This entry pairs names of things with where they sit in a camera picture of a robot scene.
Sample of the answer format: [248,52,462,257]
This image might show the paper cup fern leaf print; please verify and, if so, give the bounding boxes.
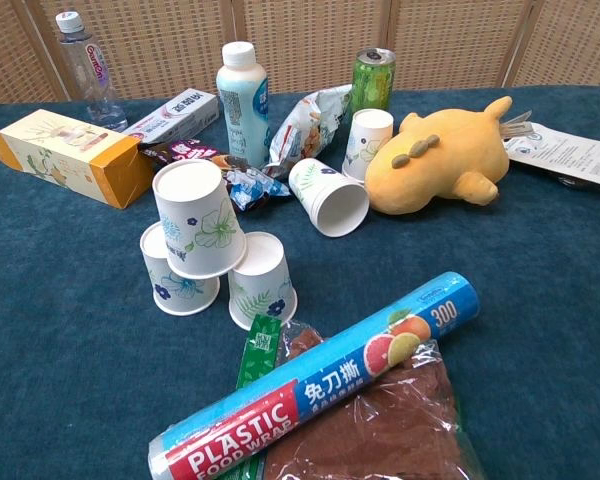
[227,231,299,332]

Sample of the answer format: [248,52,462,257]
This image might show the paper cup green flower print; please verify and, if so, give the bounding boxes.
[151,159,248,280]

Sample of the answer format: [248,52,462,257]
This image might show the paper cup blue flower print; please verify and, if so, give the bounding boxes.
[139,221,222,317]

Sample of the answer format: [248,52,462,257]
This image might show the stacked paper cups lying sideways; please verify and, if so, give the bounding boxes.
[287,157,371,238]

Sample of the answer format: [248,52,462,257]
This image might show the paper cup pale flower print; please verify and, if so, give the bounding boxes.
[341,108,395,182]

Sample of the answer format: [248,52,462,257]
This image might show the brown chocolate snack wrapper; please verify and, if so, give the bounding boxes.
[140,138,291,214]

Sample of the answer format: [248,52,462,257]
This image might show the silver snack bag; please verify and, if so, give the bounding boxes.
[262,83,354,180]

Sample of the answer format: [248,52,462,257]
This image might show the pale blue drink bottle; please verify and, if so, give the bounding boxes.
[215,41,271,170]

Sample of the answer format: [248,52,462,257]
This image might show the blue plastic wrap roll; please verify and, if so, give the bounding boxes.
[147,271,481,480]

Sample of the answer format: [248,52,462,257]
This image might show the yellow plush toy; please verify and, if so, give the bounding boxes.
[363,95,514,216]

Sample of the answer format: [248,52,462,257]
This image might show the green drink can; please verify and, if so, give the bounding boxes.
[349,47,397,117]

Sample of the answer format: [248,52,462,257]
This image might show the white toothpaste box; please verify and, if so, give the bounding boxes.
[122,88,220,145]

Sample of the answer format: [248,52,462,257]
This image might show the wicker folding screen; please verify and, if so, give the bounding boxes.
[0,0,600,105]

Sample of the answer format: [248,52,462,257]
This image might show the clear bag brown snack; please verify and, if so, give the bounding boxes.
[235,308,489,480]

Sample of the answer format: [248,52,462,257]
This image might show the yellow cardboard carton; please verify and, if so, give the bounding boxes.
[0,108,158,209]

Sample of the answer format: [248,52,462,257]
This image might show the teal table cloth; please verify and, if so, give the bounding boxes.
[0,84,600,480]

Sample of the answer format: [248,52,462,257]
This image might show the clear plastic water bottle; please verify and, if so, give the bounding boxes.
[55,10,129,133]

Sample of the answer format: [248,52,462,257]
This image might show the white card blister package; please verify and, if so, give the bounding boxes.
[499,110,600,189]

